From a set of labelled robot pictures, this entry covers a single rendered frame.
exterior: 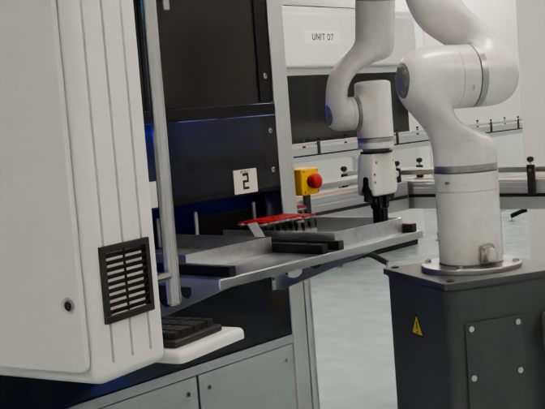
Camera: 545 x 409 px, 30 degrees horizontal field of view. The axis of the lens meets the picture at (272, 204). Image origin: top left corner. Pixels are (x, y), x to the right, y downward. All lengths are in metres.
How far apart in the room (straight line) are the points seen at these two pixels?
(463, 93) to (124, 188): 0.68
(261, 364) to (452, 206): 0.88
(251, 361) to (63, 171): 1.21
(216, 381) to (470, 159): 0.93
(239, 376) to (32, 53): 1.27
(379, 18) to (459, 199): 0.55
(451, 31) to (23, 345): 0.99
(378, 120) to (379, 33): 0.20
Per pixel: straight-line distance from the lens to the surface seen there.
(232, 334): 1.81
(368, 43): 2.30
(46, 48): 1.51
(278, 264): 2.06
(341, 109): 2.30
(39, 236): 1.55
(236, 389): 2.57
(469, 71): 1.91
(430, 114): 1.89
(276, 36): 2.67
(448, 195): 1.93
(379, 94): 2.33
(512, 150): 11.23
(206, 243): 2.36
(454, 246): 1.93
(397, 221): 2.41
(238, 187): 2.53
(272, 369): 2.66
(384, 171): 2.35
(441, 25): 2.01
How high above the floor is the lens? 1.18
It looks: 5 degrees down
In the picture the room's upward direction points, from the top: 4 degrees counter-clockwise
